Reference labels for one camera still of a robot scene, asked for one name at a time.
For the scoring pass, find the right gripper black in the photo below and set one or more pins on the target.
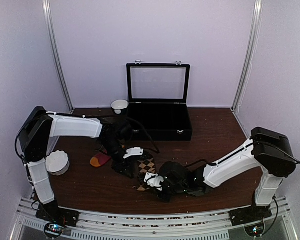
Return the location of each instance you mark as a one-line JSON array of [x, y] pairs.
[[166, 199]]

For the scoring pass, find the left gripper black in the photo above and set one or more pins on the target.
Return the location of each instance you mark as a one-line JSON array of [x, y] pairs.
[[123, 165]]

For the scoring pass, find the black tan argyle sock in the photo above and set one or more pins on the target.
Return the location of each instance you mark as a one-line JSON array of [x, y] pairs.
[[141, 186]]

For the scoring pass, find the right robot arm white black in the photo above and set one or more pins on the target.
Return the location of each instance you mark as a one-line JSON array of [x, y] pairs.
[[265, 149]]

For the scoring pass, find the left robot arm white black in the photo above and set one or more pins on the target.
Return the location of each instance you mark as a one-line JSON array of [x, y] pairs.
[[41, 126]]

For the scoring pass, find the maroon orange-toed sock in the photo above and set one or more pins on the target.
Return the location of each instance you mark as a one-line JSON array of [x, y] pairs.
[[99, 160]]

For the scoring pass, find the small white bowl dark rim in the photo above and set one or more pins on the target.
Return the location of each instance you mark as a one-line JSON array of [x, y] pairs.
[[120, 106]]

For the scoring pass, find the white fluted dish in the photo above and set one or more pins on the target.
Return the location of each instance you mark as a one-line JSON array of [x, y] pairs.
[[57, 163]]

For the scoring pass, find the black display case glass lid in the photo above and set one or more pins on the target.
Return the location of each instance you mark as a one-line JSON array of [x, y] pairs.
[[157, 97]]

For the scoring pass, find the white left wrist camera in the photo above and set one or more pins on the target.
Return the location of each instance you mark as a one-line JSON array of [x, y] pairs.
[[134, 151]]

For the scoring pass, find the aluminium front rail frame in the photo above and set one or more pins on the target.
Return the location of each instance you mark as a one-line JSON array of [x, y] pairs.
[[209, 225]]

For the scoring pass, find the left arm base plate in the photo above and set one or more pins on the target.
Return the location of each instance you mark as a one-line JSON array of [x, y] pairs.
[[57, 216]]

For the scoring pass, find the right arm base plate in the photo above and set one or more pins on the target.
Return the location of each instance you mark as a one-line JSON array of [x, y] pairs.
[[246, 215]]

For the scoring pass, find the left aluminium corner post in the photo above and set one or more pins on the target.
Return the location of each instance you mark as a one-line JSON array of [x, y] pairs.
[[55, 53]]

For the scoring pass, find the aluminium corner post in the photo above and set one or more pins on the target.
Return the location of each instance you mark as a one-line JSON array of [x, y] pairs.
[[55, 53], [247, 64]]

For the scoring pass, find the right aluminium corner post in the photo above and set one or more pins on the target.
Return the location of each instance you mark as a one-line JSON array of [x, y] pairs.
[[247, 64]]

